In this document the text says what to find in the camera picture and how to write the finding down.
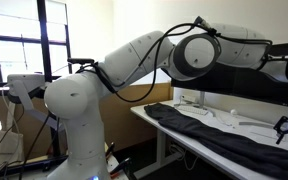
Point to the dark grey sweatpants cloth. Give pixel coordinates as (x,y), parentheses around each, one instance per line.
(265,159)

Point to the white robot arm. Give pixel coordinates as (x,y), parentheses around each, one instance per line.
(185,52)

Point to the white desk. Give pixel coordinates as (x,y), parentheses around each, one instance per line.
(229,166)

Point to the black computer monitor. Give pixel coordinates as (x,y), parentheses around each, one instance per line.
(270,84)

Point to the white keyboard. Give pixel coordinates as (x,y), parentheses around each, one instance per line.
(192,109)

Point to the wooden partition board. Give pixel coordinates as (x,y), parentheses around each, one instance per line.
(121,125)

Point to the white camera stand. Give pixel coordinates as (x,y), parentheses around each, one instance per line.
(22,89)

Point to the window with black frame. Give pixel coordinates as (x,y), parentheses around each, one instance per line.
(34,38)

